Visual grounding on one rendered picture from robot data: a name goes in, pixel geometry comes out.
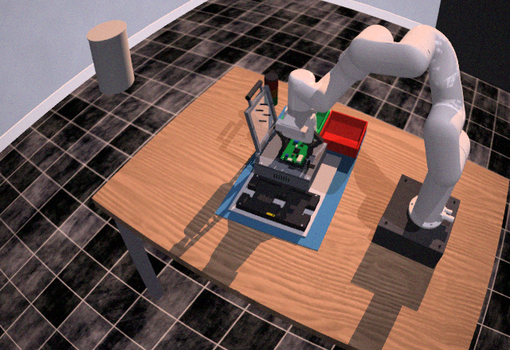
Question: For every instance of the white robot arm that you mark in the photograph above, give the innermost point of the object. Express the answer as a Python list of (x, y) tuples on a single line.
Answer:
[(374, 51)]

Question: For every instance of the green bin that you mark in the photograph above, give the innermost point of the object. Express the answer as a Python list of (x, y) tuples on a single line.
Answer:
[(321, 119)]

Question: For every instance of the red bin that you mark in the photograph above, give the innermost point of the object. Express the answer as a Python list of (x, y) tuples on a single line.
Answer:
[(343, 133)]

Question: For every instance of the green circuit board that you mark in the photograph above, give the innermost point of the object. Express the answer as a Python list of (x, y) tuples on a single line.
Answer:
[(296, 151)]

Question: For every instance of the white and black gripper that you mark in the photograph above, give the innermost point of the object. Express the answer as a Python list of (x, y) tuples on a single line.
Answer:
[(311, 124)]

